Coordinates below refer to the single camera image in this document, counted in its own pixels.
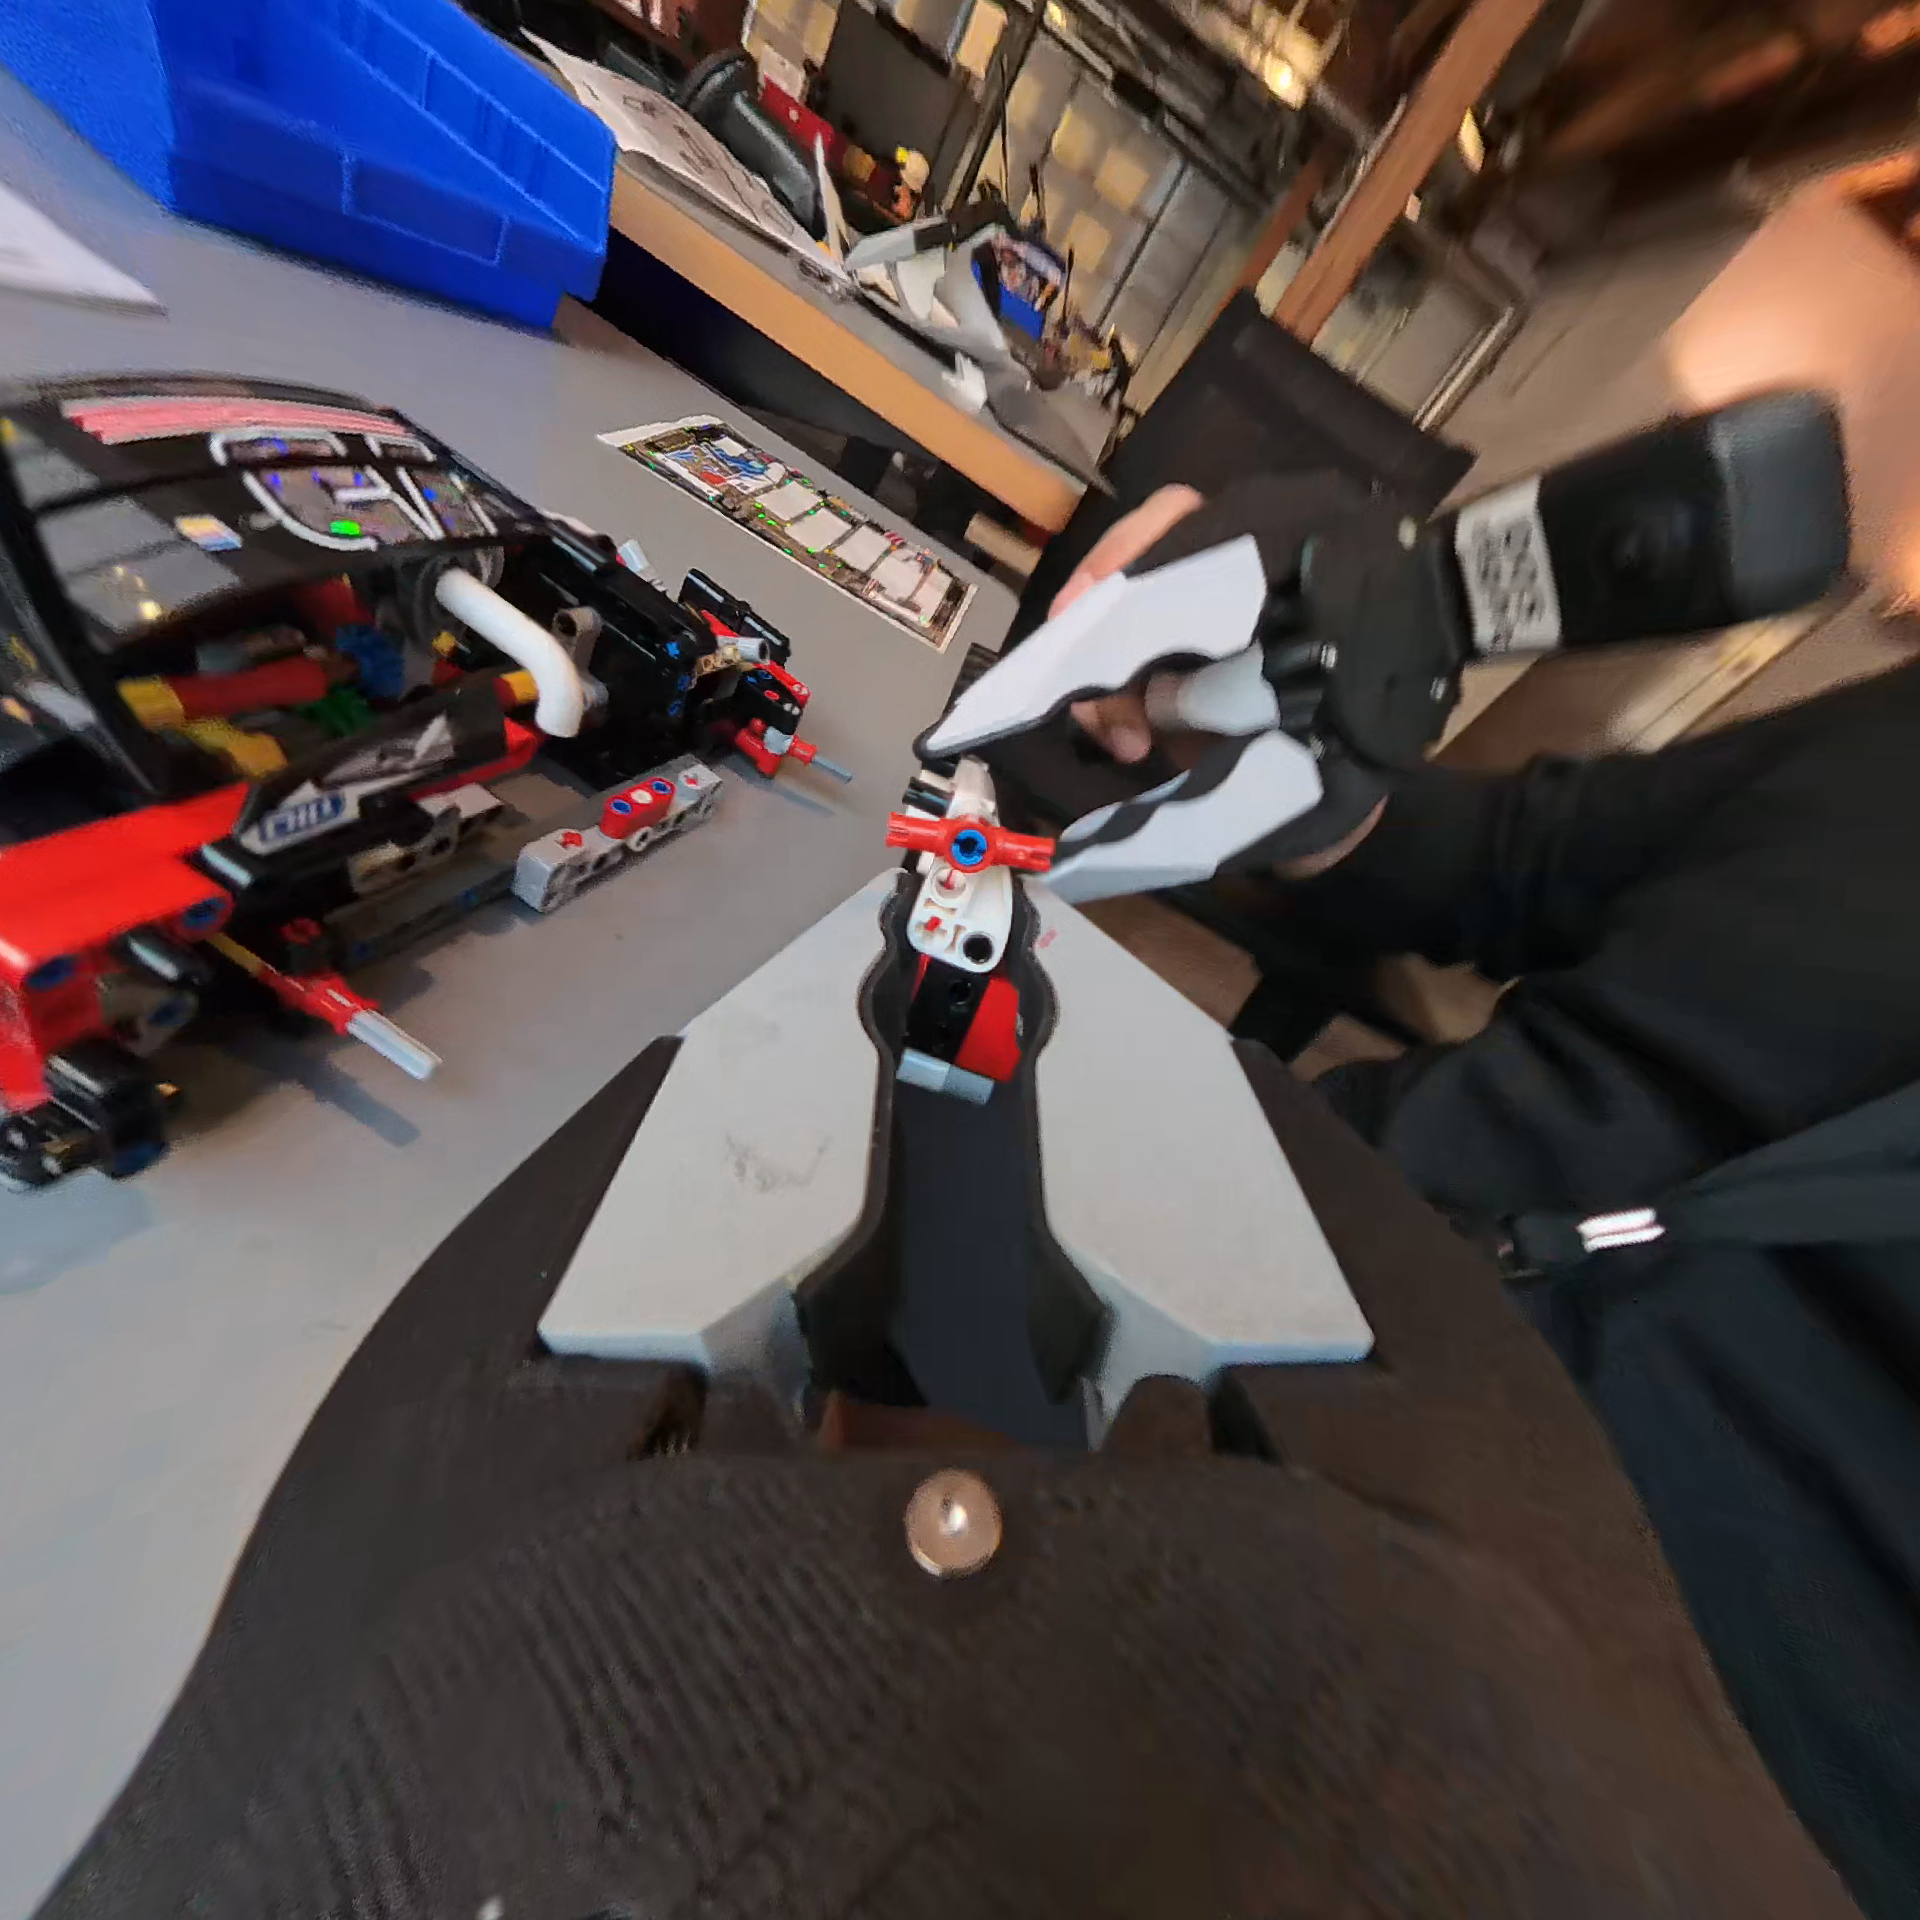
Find person's right hand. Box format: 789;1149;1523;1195
1047;483;1390;883

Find instruction booklet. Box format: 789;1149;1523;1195
0;181;164;313

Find wooden post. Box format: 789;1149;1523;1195
1276;0;1548;345

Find person's torso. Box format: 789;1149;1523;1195
1319;1035;1920;1920

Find grey desk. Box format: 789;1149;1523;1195
0;65;1255;1920

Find toy brick car model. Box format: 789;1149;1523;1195
0;372;856;1190

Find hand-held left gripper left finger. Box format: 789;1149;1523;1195
536;877;904;1376

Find blue plastic bin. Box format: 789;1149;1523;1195
0;0;619;332

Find sticker sheet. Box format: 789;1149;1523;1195
599;415;981;655

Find red white brick side panel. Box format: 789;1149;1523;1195
884;756;1055;1107

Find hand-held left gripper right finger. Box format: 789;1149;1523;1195
1020;885;1375;1403

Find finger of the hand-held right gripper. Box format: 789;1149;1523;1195
1040;728;1333;905
913;535;1278;761

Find person's right forearm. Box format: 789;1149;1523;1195
1230;667;1920;1080

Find wooden table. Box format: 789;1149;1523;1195
608;30;1116;535

